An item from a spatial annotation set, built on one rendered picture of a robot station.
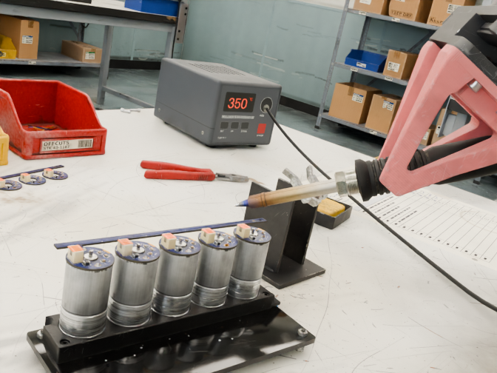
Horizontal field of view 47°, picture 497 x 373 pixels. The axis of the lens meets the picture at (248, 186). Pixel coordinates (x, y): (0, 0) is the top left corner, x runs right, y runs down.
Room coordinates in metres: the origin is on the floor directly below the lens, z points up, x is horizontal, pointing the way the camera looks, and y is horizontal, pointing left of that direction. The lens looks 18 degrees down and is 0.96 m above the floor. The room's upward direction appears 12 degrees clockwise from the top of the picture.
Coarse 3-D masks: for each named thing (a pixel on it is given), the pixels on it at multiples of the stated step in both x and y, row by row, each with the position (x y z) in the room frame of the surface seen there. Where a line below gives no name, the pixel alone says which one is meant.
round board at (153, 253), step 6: (132, 246) 0.29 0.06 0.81; (144, 246) 0.29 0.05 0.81; (150, 246) 0.29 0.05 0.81; (132, 252) 0.28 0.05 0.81; (144, 252) 0.29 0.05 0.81; (150, 252) 0.29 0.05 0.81; (156, 252) 0.29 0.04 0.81; (126, 258) 0.27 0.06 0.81; (132, 258) 0.28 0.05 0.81; (138, 258) 0.28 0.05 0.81; (150, 258) 0.28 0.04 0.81; (156, 258) 0.28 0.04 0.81
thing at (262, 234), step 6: (234, 228) 0.35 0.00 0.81; (258, 228) 0.35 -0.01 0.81; (234, 234) 0.34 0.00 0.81; (258, 234) 0.34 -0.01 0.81; (264, 234) 0.35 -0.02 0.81; (246, 240) 0.33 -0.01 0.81; (252, 240) 0.33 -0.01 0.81; (258, 240) 0.34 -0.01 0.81; (264, 240) 0.34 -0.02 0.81; (270, 240) 0.34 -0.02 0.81
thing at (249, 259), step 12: (240, 240) 0.33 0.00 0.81; (240, 252) 0.33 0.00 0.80; (252, 252) 0.33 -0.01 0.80; (264, 252) 0.34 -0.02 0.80; (240, 264) 0.33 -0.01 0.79; (252, 264) 0.33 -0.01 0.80; (264, 264) 0.34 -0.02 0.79; (240, 276) 0.33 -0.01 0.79; (252, 276) 0.33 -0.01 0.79; (228, 288) 0.33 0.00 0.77; (240, 288) 0.33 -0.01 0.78; (252, 288) 0.33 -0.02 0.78
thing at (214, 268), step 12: (216, 240) 0.32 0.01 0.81; (204, 252) 0.31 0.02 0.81; (216, 252) 0.31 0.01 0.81; (228, 252) 0.32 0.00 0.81; (204, 264) 0.31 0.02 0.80; (216, 264) 0.31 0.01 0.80; (228, 264) 0.32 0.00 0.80; (204, 276) 0.31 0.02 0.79; (216, 276) 0.31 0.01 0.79; (228, 276) 0.32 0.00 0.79; (204, 288) 0.31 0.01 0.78; (216, 288) 0.31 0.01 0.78; (192, 300) 0.32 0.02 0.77; (204, 300) 0.31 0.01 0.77; (216, 300) 0.31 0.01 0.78
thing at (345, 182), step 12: (336, 180) 0.31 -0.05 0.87; (348, 180) 0.31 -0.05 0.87; (264, 192) 0.32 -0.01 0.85; (276, 192) 0.31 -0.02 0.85; (288, 192) 0.31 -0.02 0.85; (300, 192) 0.31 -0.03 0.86; (312, 192) 0.31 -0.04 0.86; (324, 192) 0.31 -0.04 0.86; (252, 204) 0.31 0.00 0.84; (264, 204) 0.31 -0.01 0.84
